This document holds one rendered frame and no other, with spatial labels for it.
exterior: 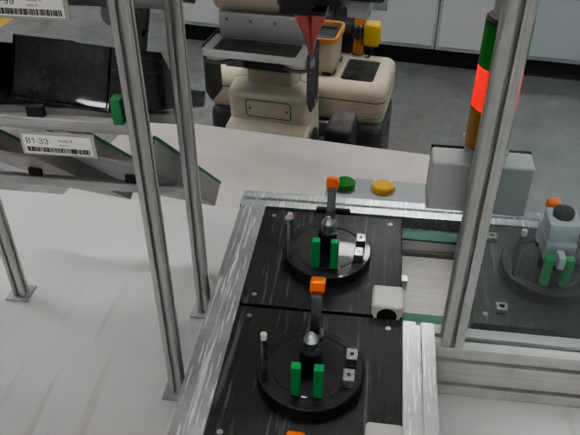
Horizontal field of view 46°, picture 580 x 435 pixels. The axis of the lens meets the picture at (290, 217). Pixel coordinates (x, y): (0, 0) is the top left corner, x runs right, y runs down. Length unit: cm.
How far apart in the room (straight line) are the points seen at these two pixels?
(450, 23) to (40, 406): 337
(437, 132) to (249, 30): 193
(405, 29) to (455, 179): 327
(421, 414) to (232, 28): 108
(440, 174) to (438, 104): 290
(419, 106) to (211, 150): 223
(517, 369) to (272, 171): 72
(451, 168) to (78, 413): 63
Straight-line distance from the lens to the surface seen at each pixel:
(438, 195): 86
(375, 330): 99
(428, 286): 115
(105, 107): 82
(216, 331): 101
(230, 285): 108
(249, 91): 179
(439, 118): 360
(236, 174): 150
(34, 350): 117
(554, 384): 107
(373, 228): 116
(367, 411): 89
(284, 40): 167
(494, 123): 78
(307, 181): 147
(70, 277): 129
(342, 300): 102
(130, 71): 74
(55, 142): 82
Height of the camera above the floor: 167
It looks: 37 degrees down
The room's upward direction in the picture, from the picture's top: straight up
